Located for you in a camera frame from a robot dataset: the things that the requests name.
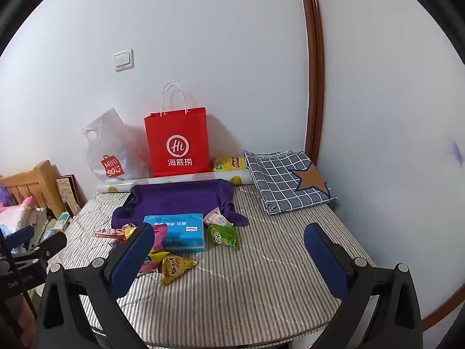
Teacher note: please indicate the brown wooden baseboard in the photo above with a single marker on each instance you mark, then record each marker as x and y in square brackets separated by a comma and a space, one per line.
[447, 307]

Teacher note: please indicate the purple towel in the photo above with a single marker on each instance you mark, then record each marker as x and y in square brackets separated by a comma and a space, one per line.
[174, 196]

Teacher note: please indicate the white printed roll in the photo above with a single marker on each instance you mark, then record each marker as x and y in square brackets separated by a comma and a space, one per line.
[181, 181]

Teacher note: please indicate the patterned picture frame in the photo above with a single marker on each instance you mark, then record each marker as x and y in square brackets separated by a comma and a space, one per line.
[67, 194]

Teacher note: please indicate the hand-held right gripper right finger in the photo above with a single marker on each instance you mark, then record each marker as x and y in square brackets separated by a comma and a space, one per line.
[327, 261]

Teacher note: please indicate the blue checked cloth with star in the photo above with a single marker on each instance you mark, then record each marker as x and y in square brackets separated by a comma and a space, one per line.
[287, 181]

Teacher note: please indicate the striped grey mattress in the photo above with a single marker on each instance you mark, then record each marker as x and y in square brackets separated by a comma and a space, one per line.
[254, 280]

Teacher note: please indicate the green snack packet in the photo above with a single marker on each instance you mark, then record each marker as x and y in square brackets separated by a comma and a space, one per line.
[223, 234]

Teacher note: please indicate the blue tissue pack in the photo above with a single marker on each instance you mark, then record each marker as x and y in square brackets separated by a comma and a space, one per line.
[178, 231]

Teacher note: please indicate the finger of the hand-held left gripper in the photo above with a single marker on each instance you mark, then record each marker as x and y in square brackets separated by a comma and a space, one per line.
[18, 235]
[47, 247]

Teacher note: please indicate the white light switch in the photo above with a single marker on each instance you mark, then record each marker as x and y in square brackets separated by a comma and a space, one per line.
[123, 60]

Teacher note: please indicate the brown wooden door frame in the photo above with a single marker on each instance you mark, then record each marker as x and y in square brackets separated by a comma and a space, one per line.
[314, 61]

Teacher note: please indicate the red paper bag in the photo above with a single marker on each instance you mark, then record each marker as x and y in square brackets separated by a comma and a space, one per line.
[178, 145]

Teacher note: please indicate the yellow green snack bag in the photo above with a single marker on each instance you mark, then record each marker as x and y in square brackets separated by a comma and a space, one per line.
[229, 163]

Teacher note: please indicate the yellow snack packet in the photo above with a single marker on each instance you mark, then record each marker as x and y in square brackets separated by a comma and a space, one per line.
[174, 267]

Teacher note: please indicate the wooden headboard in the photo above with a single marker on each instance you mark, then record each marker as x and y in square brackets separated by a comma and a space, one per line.
[32, 181]

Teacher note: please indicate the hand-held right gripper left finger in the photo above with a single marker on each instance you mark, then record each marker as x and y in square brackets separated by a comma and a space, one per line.
[134, 258]

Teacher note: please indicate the green white packet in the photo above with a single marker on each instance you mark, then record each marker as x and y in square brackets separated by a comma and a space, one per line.
[61, 221]

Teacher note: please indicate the pink white plush toy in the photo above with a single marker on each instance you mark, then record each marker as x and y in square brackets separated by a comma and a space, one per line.
[21, 205]

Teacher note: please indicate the white pink long packet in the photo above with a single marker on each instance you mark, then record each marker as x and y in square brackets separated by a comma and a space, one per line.
[216, 218]

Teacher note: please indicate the pink snack packet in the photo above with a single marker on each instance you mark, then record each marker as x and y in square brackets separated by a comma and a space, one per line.
[160, 238]

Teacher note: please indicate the white plastic bag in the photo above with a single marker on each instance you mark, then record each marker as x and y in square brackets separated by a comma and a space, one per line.
[109, 141]

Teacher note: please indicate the red white candy packet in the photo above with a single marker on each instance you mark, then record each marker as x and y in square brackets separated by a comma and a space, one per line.
[105, 232]

